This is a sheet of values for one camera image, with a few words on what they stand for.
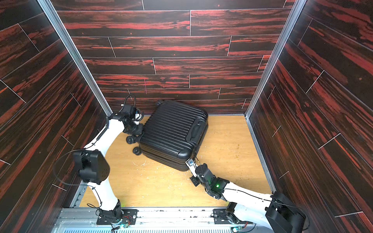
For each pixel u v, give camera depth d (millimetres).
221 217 750
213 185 624
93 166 487
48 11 676
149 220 736
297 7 663
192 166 704
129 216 734
